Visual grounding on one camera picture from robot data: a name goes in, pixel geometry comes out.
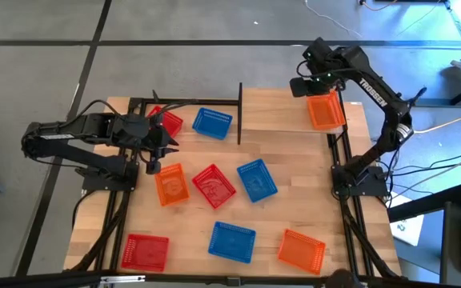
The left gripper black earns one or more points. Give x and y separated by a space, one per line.
155 140

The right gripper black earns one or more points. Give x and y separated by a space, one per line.
328 85

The red plastic slotted basket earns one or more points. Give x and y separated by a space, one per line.
213 187
145 253
172 122

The orange plastic slotted basket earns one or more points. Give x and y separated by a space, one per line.
324 114
171 186
301 252

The blue plastic slotted basket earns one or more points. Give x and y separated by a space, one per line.
257 181
212 124
232 242

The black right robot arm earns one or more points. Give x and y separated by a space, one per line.
370 90

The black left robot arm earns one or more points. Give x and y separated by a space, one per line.
94 124

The wooden shelf board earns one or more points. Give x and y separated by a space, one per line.
278 116

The black desk leg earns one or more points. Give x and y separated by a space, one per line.
430 102

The black crossbar clamp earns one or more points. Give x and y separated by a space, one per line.
233 281

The white cardboard box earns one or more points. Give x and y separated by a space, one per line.
408 232

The person's head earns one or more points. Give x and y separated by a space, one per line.
342 279

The black side desk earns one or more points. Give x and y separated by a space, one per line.
452 248

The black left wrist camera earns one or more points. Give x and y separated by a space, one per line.
153 167

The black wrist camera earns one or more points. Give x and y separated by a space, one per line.
300 88
153 167

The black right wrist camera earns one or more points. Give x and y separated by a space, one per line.
300 88

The black aluminium cross rail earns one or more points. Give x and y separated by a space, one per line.
214 101

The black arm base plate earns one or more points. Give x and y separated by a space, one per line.
370 186
106 182

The black aluminium frame rails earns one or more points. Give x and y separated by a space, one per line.
349 244
121 232

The black camera gantry crossbar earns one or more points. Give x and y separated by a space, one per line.
182 278

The silver metal bracket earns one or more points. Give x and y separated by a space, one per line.
122 279

